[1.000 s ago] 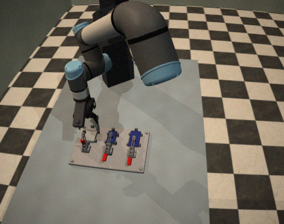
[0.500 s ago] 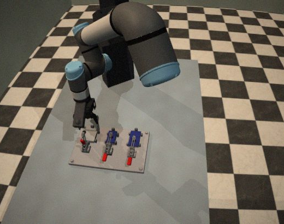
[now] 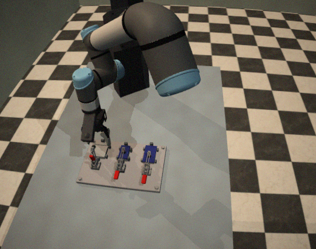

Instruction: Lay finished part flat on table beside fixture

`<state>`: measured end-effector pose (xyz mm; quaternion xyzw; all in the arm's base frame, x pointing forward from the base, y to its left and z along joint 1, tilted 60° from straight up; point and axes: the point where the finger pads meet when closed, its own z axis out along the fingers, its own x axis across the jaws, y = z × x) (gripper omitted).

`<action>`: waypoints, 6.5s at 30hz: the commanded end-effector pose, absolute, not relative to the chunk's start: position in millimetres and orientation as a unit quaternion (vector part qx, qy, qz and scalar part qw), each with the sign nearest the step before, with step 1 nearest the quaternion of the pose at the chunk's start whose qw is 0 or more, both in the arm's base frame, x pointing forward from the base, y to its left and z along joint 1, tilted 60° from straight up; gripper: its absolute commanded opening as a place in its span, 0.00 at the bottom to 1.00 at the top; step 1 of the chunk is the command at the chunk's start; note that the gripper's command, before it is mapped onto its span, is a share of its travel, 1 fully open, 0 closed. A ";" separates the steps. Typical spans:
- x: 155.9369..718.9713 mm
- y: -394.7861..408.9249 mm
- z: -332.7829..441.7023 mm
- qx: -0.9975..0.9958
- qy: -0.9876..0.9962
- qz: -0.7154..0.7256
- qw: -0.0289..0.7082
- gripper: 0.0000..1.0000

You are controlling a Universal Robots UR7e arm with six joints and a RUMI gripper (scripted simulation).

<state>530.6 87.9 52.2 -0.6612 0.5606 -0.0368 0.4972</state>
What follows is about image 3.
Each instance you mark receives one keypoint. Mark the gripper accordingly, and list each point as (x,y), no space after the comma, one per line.
(101,113)

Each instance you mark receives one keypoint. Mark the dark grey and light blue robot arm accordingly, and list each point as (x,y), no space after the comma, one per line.
(170,61)

